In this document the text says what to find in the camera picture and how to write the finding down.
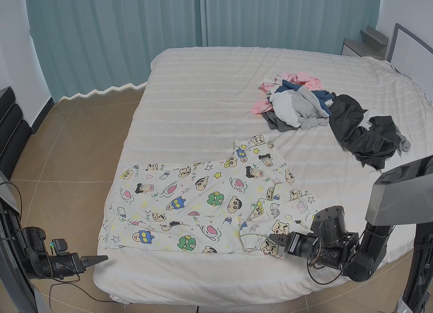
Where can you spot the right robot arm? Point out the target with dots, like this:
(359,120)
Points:
(389,203)

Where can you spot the bed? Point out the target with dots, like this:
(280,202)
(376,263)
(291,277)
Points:
(220,102)

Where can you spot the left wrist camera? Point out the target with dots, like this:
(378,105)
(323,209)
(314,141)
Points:
(59,246)

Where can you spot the grey garment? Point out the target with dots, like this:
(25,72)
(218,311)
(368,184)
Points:
(405,142)

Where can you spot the grey bedside table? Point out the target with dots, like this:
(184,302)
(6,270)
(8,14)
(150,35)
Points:
(358,47)

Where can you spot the pile of clothes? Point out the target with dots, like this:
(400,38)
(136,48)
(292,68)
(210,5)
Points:
(291,112)

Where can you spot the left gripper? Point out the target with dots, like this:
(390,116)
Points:
(67,264)

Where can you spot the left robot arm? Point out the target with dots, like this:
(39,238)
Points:
(20,254)

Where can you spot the blue-green curtain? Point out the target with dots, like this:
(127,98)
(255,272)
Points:
(287,7)
(101,17)

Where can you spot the black and white garment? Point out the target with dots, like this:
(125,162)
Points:
(351,129)

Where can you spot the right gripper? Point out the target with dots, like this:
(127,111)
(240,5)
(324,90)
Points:
(299,244)

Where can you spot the white printed pyjama top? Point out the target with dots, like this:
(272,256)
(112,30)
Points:
(203,203)

